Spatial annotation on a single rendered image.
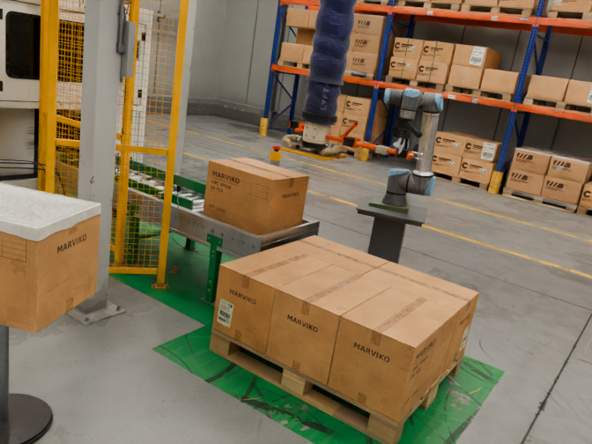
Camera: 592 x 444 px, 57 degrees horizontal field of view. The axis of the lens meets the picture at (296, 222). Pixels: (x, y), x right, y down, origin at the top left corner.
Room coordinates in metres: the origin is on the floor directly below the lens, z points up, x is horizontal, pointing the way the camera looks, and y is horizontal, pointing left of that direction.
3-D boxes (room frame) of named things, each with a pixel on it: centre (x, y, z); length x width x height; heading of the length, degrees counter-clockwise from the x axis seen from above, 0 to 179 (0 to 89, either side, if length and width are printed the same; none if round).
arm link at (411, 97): (3.29, -0.55, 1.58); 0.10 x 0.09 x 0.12; 158
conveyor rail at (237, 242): (3.95, 1.19, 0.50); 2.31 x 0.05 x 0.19; 58
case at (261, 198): (3.79, 0.32, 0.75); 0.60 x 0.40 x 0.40; 56
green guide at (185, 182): (4.64, 1.17, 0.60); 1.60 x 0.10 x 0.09; 58
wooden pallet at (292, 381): (2.98, -0.38, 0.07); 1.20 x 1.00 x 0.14; 58
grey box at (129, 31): (3.22, 1.14, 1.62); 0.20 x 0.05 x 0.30; 58
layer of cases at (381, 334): (2.98, -0.38, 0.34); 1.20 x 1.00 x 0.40; 58
